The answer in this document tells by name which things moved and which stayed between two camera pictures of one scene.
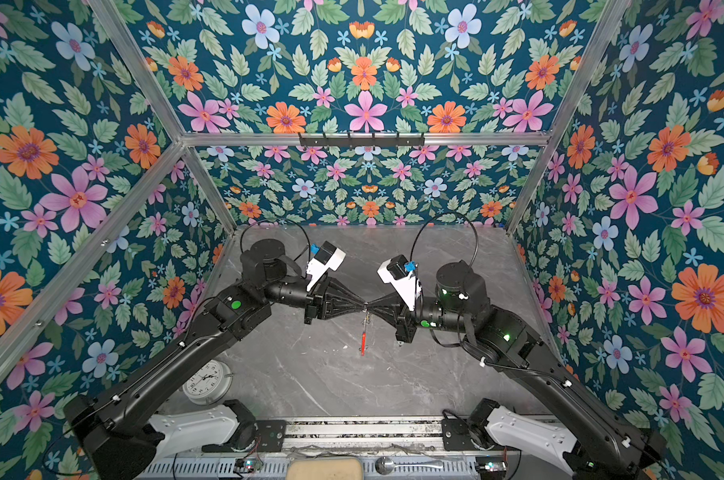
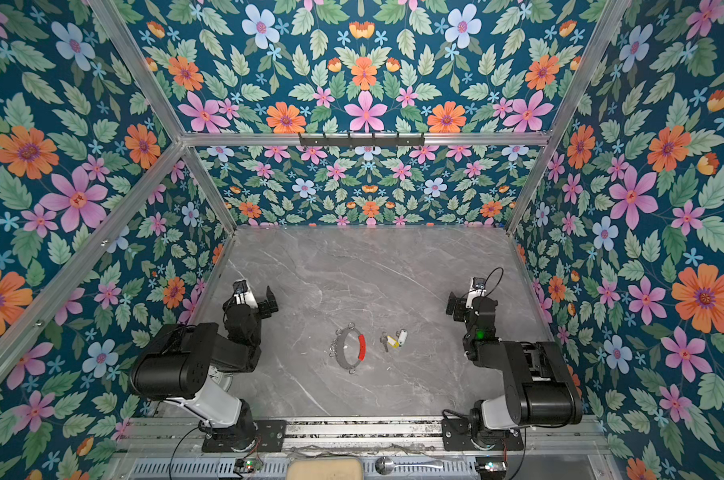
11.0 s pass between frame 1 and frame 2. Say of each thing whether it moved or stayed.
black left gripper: moved
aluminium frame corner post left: stayed
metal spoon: stayed
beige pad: stayed
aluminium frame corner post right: stayed
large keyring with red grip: moved
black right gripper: moved
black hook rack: stayed
